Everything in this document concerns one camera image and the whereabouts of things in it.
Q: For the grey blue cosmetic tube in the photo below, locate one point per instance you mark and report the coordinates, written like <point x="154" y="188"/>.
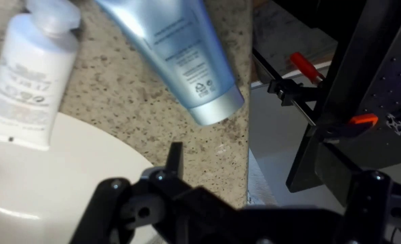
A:
<point x="178" y="55"/>

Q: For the granite top vanity cabinet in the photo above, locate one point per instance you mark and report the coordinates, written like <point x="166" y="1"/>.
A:
<point x="120" y="90"/>

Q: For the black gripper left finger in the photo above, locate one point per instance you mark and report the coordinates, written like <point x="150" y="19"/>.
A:
<point x="113" y="204"/>

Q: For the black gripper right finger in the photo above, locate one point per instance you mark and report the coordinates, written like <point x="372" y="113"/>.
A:
<point x="368" y="208"/>

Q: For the white cream tube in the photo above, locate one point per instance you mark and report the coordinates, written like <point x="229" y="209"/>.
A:
<point x="25" y="82"/>

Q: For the orange clamp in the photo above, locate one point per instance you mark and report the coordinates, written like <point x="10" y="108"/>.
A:
<point x="364" y="120"/>
<point x="305" y="67"/>

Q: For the white oval sink basin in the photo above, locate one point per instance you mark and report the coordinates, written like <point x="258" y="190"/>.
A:
<point x="52" y="181"/>

